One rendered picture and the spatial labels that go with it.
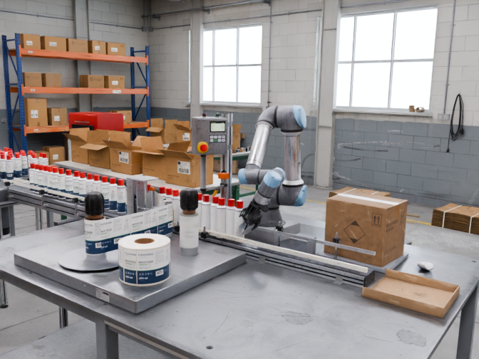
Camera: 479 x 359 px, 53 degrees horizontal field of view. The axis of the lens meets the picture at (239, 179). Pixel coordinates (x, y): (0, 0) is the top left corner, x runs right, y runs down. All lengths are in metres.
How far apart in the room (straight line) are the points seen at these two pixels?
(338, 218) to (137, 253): 0.96
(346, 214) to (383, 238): 0.20
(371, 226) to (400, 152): 5.53
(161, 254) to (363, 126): 6.38
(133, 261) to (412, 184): 6.23
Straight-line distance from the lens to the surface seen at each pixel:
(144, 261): 1.86
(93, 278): 2.01
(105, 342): 1.92
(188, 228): 2.16
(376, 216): 2.22
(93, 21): 10.98
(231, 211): 2.37
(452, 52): 7.47
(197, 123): 2.45
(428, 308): 1.92
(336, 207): 2.30
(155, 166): 4.60
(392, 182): 7.84
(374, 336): 1.71
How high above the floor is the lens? 1.61
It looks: 10 degrees down
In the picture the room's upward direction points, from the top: 1 degrees clockwise
